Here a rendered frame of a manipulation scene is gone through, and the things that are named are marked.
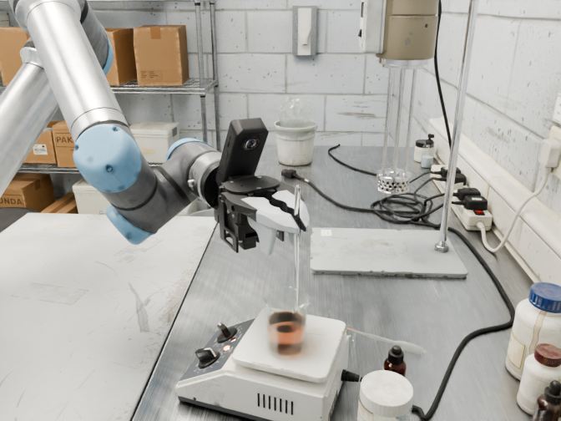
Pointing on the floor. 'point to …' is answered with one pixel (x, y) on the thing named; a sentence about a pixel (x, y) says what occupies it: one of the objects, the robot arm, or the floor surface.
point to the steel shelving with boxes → (153, 142)
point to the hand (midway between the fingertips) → (296, 220)
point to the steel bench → (361, 298)
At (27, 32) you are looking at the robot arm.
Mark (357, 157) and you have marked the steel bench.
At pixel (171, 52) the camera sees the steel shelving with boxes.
